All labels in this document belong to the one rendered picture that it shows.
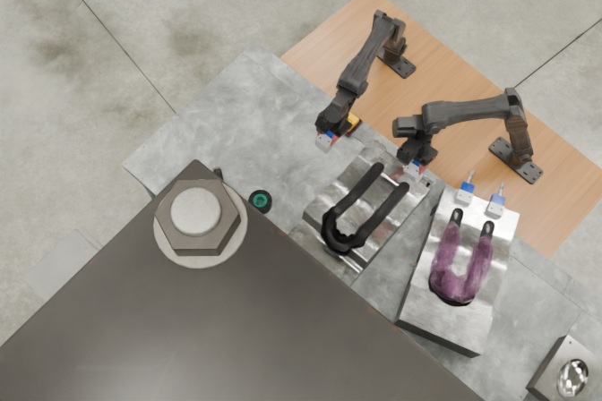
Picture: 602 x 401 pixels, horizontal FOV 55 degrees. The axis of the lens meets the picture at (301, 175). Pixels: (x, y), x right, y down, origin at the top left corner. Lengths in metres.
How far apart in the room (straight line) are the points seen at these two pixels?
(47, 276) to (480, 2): 2.91
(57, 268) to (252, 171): 0.91
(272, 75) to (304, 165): 0.39
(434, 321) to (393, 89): 0.88
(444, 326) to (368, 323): 1.17
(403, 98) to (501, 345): 0.93
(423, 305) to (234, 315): 1.21
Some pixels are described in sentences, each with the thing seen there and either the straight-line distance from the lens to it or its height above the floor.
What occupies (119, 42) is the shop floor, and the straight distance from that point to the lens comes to 3.43.
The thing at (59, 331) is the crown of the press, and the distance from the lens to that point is 0.74.
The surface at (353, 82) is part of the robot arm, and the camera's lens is 1.76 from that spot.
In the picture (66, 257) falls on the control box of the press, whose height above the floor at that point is 1.47.
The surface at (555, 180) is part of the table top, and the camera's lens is 2.25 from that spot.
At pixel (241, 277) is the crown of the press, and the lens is 0.70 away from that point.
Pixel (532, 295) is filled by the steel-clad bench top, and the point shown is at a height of 0.80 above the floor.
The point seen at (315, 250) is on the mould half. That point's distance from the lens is 1.90.
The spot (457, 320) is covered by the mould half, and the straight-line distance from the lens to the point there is 1.87.
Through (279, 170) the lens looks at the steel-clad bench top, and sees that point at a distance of 2.05.
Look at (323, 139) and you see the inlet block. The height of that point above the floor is 0.96.
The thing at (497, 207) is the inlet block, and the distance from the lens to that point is 2.04.
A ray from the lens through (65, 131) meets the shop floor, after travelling 3.23.
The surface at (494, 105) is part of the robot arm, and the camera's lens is 1.78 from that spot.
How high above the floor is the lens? 2.69
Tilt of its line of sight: 67 degrees down
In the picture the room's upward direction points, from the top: 3 degrees clockwise
